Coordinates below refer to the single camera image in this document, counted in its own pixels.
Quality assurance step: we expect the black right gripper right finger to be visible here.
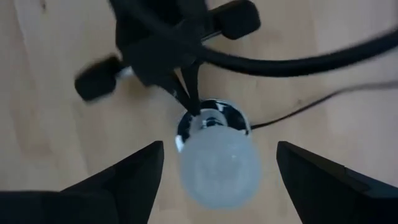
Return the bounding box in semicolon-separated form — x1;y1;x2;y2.
275;140;398;224

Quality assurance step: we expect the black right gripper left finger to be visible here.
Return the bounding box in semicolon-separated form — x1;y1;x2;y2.
0;140;165;224

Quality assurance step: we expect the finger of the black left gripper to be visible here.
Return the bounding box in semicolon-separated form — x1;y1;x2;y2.
181;60;203;116
155;73;194;116

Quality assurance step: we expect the white lightbulb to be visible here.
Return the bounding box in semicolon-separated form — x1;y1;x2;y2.
178;124;263;210

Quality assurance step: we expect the black left wrist camera cable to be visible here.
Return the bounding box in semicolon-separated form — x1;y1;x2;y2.
108;0;398;78

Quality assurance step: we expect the thin black lamp cable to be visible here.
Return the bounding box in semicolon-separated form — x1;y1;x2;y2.
250;80;398;130

